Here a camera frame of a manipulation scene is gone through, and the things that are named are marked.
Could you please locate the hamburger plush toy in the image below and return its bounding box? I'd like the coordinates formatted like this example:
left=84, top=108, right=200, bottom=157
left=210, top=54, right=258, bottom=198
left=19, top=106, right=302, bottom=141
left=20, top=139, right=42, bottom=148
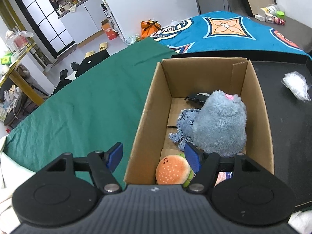
left=155, top=153, right=195, bottom=188

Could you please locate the grey fluffy plush toy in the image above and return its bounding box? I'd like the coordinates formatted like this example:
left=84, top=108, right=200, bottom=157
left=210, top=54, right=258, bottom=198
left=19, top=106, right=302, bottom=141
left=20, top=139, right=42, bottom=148
left=193, top=90, right=247, bottom=157

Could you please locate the blue patterned plush toy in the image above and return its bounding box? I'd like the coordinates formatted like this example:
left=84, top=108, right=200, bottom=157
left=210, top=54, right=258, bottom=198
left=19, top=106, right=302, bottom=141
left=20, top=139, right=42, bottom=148
left=168, top=108, right=200, bottom=152

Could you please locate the brown cardboard box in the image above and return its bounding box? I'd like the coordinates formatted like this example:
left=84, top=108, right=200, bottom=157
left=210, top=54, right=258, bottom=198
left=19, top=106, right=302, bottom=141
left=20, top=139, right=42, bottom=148
left=124, top=58, right=274, bottom=185

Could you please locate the clear plastic bag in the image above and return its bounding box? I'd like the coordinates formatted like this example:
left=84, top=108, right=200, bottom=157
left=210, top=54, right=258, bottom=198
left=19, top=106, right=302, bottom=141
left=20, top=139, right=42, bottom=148
left=282, top=71, right=311, bottom=102

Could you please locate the green cloth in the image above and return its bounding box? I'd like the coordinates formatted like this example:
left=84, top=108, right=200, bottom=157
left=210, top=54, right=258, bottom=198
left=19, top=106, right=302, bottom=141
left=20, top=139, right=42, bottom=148
left=4, top=38, right=174, bottom=184

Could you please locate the black shallow tray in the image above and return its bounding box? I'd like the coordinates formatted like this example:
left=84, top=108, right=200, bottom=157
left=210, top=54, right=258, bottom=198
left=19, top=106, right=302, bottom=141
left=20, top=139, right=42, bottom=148
left=174, top=50, right=311, bottom=211

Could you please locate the black dice cushion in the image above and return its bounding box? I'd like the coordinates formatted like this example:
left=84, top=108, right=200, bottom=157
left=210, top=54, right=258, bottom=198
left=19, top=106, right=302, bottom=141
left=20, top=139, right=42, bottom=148
left=75, top=50, right=110, bottom=78

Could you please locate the yellow slipper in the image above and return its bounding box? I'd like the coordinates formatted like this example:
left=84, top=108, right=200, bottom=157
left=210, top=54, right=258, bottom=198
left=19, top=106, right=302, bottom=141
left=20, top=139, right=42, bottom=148
left=99, top=42, right=108, bottom=51
left=85, top=50, right=95, bottom=58

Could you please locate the orange cardboard box on floor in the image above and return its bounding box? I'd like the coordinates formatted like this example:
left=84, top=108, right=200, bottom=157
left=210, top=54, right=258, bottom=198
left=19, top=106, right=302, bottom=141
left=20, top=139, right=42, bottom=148
left=102, top=19, right=118, bottom=40

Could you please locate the blue patterned blanket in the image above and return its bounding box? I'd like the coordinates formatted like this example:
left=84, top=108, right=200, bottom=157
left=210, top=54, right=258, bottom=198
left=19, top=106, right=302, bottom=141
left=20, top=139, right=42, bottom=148
left=150, top=11, right=306, bottom=55

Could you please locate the white kitchen cabinet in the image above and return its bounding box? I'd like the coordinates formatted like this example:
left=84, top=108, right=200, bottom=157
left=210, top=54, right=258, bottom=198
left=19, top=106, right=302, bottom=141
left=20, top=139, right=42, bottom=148
left=59, top=0, right=111, bottom=46

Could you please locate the orange bag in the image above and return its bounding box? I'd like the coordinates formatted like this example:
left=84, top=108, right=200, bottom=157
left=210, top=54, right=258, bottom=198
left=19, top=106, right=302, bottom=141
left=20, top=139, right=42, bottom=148
left=141, top=20, right=161, bottom=39

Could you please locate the grey bench seat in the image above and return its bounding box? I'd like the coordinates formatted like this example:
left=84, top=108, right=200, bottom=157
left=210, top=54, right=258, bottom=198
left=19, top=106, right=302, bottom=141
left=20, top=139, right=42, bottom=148
left=242, top=14, right=311, bottom=55

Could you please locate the green lidded jar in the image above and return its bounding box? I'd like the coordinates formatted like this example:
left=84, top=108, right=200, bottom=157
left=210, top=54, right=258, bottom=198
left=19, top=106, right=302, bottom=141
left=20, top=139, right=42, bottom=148
left=276, top=11, right=285, bottom=19

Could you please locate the black framed glass door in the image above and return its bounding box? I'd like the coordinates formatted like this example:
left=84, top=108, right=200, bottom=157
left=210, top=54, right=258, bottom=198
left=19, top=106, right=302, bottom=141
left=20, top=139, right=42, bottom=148
left=15, top=0, right=74, bottom=58

